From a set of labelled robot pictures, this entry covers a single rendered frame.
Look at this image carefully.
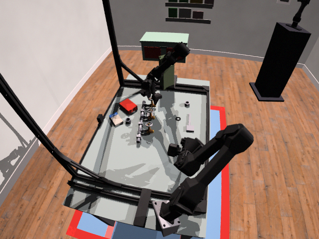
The red rectangular block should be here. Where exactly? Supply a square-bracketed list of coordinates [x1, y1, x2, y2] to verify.
[119, 99, 138, 114]

